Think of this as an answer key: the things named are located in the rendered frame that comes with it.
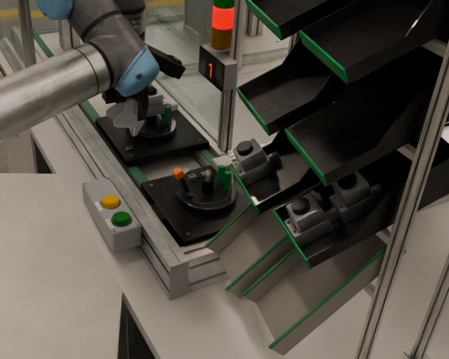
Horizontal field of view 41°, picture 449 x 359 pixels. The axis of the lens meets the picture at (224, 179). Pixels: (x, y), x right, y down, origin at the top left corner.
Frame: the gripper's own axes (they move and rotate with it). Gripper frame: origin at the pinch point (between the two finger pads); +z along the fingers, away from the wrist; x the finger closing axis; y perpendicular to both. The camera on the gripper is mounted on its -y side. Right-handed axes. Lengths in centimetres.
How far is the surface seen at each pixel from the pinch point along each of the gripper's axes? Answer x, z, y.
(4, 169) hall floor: -180, 123, 1
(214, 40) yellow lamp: -23.1, -4.7, -29.5
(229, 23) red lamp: -21.6, -9.3, -32.1
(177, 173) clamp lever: -4.2, 16.4, -11.2
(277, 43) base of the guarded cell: -100, 37, -104
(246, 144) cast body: 18.5, -3.8, -13.3
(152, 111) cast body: -36.8, 19.2, -19.3
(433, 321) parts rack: 48, 25, -40
